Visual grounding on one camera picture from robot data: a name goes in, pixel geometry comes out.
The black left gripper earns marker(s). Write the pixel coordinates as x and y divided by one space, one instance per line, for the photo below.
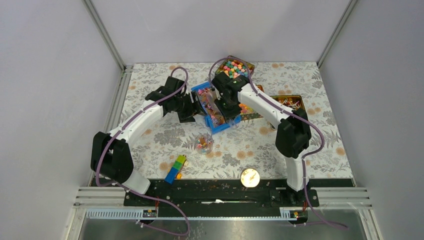
187 116

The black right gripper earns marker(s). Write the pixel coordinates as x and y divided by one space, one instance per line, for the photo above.
228 115

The blue plastic bin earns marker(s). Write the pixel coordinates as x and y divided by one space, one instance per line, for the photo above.
213 119

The clear glass jar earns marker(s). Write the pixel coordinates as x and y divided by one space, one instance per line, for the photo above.
204 143

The gold round jar lid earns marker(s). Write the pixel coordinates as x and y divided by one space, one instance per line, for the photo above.
250 178

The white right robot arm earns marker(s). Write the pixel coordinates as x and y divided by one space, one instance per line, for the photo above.
293 132

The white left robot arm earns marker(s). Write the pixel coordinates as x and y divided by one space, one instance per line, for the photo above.
111 152

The gold tin with gummy candies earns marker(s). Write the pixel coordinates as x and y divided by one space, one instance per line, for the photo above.
247 113

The dark tin with pastel candies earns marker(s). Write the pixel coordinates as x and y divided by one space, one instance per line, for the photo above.
234 68

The floral patterned table mat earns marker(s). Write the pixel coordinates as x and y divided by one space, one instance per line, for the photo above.
250 143

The gold tin with lollipops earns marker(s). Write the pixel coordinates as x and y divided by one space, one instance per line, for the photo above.
292 101

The colourful toy brick stack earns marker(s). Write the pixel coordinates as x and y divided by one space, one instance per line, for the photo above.
174 172

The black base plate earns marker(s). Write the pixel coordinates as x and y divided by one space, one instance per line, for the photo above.
186 191

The grey cable duct rail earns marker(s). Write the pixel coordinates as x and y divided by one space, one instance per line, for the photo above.
151 214

